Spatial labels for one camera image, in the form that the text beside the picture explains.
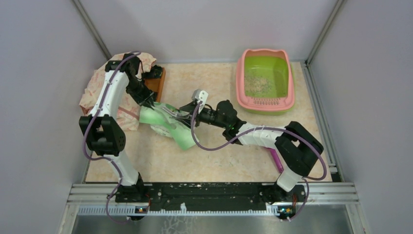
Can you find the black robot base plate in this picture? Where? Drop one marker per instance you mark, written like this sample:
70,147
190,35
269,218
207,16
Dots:
214,196

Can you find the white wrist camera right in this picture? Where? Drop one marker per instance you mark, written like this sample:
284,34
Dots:
200,96

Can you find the white slotted cable duct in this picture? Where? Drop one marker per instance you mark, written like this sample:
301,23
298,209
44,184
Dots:
132,210

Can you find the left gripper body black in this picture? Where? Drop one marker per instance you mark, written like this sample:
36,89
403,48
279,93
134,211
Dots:
139,91

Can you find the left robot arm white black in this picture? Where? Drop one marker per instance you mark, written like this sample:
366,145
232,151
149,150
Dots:
103,138

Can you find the magenta plastic litter scoop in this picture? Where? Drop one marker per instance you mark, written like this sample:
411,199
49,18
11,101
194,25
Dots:
277,160

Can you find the green cat litter bag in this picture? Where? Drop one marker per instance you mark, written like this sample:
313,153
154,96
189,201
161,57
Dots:
163,124

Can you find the pink and green litter box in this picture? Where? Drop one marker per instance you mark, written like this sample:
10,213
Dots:
265,82

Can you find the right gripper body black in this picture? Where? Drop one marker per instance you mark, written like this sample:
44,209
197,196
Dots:
208,116

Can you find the dark patterned rolled fabric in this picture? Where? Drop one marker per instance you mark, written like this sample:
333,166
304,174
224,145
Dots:
156,72

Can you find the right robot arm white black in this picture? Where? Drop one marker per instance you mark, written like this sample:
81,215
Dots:
300,151

